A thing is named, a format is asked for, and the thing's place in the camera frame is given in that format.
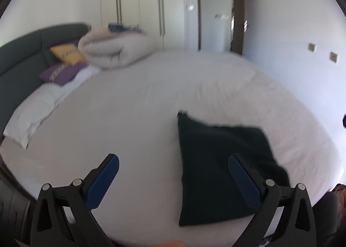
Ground purple cushion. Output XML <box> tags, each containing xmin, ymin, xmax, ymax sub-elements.
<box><xmin>39</xmin><ymin>63</ymin><xmax>88</xmax><ymax>86</ymax></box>

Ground person's dark clothing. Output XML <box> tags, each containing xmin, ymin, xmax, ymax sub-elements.
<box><xmin>312</xmin><ymin>190</ymin><xmax>340</xmax><ymax>247</ymax></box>

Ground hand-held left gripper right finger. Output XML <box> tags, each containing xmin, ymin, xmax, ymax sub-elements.
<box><xmin>228</xmin><ymin>153</ymin><xmax>317</xmax><ymax>247</ymax></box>

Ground blue folded cloth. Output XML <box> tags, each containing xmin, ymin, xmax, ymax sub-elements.
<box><xmin>108</xmin><ymin>23</ymin><xmax>148</xmax><ymax>34</ymax></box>

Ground bed with white sheet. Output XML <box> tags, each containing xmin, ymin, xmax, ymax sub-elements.
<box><xmin>0</xmin><ymin>51</ymin><xmax>342</xmax><ymax>239</ymax></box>

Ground folded beige duvet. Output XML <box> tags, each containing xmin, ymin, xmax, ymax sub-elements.
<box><xmin>78</xmin><ymin>26</ymin><xmax>156</xmax><ymax>70</ymax></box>

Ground dark green knit garment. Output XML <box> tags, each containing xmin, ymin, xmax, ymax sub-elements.
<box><xmin>177</xmin><ymin>111</ymin><xmax>291</xmax><ymax>227</ymax></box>

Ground cream wardrobe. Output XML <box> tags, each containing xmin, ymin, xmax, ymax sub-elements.
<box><xmin>101</xmin><ymin>0</ymin><xmax>186</xmax><ymax>50</ymax></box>

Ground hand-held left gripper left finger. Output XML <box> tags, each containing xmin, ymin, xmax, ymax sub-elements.
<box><xmin>30</xmin><ymin>153</ymin><xmax>120</xmax><ymax>247</ymax></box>

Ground door with brown frame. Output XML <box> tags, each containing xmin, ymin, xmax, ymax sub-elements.
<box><xmin>197</xmin><ymin>0</ymin><xmax>245</xmax><ymax>55</ymax></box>

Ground dark grey headboard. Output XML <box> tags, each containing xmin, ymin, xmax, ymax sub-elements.
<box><xmin>0</xmin><ymin>22</ymin><xmax>91</xmax><ymax>135</ymax></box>

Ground dark bedside cabinet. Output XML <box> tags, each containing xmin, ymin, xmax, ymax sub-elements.
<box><xmin>0</xmin><ymin>174</ymin><xmax>31</xmax><ymax>240</ymax></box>

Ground yellow cushion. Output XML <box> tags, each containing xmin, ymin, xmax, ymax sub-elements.
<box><xmin>50</xmin><ymin>44</ymin><xmax>87</xmax><ymax>66</ymax></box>

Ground white pillow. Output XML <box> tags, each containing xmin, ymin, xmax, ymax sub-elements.
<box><xmin>3</xmin><ymin>66</ymin><xmax>101</xmax><ymax>150</ymax></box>

